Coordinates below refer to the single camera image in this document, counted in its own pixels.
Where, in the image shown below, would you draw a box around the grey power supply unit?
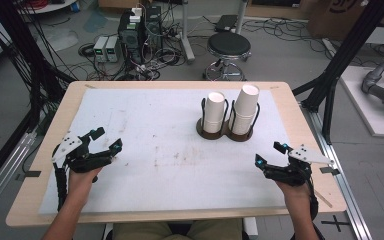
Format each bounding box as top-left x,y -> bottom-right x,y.
105,35 -> 120,64
93,35 -> 110,64

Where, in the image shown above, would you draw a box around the grey table leg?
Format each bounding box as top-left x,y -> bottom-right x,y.
179,0 -> 196,65

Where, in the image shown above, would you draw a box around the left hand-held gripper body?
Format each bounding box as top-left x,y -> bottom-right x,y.
51,131 -> 113,174

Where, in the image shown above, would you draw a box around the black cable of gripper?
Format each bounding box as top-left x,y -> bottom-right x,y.
53,163 -> 69,213
307,173 -> 320,222

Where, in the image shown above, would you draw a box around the black computer tower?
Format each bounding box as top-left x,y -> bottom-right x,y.
117,5 -> 164,64

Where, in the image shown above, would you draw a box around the black cable bundle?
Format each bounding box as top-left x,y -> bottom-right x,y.
0,0 -> 75,134

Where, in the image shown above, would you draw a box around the black metal frame post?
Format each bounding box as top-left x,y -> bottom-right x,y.
293,0 -> 384,144

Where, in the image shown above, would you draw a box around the person's olive trousers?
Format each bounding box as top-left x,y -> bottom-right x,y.
111,219 -> 244,240

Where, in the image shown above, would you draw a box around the dark double cup holder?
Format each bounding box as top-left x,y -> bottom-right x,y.
195,97 -> 262,143

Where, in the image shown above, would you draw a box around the white platform board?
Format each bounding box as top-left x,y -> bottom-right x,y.
339,65 -> 384,138

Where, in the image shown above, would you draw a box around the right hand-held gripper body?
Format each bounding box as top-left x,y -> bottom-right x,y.
263,143 -> 335,187

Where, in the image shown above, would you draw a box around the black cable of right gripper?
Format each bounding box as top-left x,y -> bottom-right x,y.
307,173 -> 320,222

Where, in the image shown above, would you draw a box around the black round stool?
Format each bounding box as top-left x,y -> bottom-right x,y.
203,31 -> 252,82

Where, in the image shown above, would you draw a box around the person's right hand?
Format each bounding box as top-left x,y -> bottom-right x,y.
275,179 -> 314,214

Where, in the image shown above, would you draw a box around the person's left hand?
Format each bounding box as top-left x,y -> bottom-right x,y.
67,165 -> 104,201

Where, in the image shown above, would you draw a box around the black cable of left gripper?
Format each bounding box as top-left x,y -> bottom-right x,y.
53,163 -> 69,213

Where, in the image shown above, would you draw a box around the tall stack of white cups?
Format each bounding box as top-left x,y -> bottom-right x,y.
228,83 -> 260,136

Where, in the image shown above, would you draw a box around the white table mat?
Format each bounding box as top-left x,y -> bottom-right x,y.
38,87 -> 294,216

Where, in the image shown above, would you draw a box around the aluminium floor rail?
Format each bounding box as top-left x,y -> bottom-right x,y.
0,131 -> 38,224
300,101 -> 374,240

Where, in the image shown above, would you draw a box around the cardboard box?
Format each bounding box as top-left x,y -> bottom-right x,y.
306,0 -> 384,42

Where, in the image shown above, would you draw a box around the short stack of white cups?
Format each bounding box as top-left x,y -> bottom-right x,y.
202,91 -> 227,135

